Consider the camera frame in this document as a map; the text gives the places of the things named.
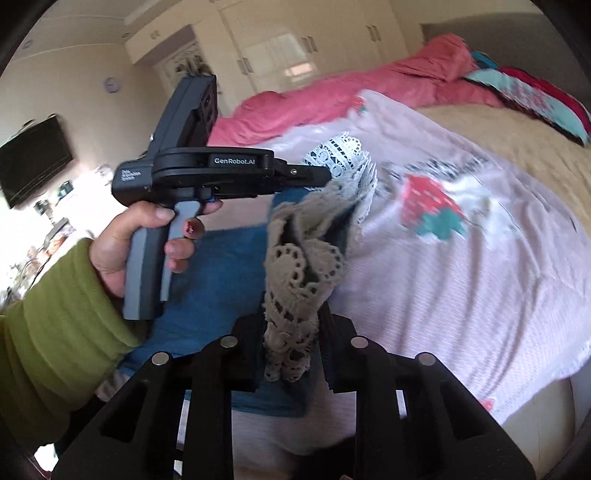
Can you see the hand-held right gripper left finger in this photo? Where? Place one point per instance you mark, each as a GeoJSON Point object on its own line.
{"type": "Point", "coordinates": [244, 350]}

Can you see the black television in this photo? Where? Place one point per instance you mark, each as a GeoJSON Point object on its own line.
{"type": "Point", "coordinates": [32, 161]}

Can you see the blue denim pants lace trim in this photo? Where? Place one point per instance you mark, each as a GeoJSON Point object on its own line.
{"type": "Point", "coordinates": [221, 267]}

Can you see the teal floral pillow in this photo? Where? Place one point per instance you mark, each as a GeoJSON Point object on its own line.
{"type": "Point", "coordinates": [521, 94]}

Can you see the blue cloth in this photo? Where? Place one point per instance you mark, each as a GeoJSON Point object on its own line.
{"type": "Point", "coordinates": [483, 60]}

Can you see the pink duvet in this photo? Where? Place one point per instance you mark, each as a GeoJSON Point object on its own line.
{"type": "Point", "coordinates": [323, 101]}

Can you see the red cushion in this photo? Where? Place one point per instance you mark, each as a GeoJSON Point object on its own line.
{"type": "Point", "coordinates": [549, 87]}

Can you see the grey headboard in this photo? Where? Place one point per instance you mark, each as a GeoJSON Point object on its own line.
{"type": "Point", "coordinates": [508, 32]}

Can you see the round wall clock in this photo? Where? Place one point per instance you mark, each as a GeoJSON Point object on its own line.
{"type": "Point", "coordinates": [111, 84]}

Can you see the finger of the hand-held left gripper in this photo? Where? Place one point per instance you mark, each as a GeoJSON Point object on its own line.
{"type": "Point", "coordinates": [302, 171]}
{"type": "Point", "coordinates": [300, 187]}

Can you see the white door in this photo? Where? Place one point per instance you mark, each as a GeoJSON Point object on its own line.
{"type": "Point", "coordinates": [166, 69]}

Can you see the pink strawberry print blanket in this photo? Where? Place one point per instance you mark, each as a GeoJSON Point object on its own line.
{"type": "Point", "coordinates": [461, 300]}

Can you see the white wardrobe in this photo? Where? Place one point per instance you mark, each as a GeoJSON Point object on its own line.
{"type": "Point", "coordinates": [300, 41]}

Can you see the beige bed sheet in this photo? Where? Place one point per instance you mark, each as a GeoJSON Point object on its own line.
{"type": "Point", "coordinates": [531, 147]}

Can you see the person's left hand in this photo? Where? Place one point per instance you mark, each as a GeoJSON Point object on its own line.
{"type": "Point", "coordinates": [111, 249]}

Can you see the person's green sleeved forearm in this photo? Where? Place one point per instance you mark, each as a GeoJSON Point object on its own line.
{"type": "Point", "coordinates": [55, 323]}

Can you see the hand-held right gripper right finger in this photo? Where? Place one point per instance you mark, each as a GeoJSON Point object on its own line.
{"type": "Point", "coordinates": [337, 350]}

